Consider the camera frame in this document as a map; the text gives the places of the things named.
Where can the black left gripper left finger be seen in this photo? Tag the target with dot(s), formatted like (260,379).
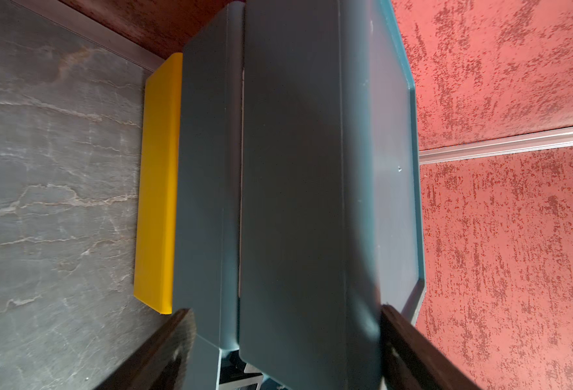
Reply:
(161,361)

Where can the teal stacked drawer cabinet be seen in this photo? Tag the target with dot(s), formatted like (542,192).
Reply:
(297,206)

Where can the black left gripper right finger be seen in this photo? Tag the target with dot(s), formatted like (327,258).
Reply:
(410,361)

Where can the teal bottom drawer yellow case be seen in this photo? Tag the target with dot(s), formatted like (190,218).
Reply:
(159,165)

